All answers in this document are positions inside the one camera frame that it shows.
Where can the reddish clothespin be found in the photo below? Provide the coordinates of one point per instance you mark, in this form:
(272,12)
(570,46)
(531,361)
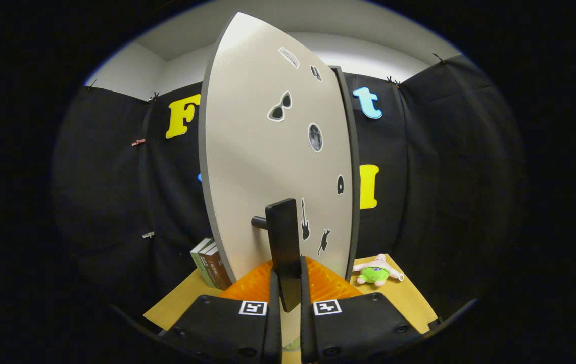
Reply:
(138,142)

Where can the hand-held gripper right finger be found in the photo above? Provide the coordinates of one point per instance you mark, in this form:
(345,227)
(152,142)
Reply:
(358,328)

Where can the green and pink plush toy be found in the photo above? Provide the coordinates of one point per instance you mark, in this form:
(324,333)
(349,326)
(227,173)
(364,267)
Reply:
(374,274)

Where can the grey cabinet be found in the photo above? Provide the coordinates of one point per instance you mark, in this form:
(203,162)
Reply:
(353,151)

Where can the green book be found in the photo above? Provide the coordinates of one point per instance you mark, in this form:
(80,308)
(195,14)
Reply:
(201,263)

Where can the clear glass cup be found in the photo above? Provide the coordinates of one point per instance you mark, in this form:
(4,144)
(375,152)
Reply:
(291,346)

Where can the black backdrop cloth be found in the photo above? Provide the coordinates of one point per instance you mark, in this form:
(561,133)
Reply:
(444,177)

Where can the black clip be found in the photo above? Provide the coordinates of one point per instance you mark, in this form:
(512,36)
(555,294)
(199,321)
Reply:
(154,95)
(437,57)
(393,81)
(91,84)

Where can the beige cabinet door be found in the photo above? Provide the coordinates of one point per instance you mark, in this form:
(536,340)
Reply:
(247,151)

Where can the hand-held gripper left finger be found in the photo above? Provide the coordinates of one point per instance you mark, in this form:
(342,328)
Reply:
(227,328)

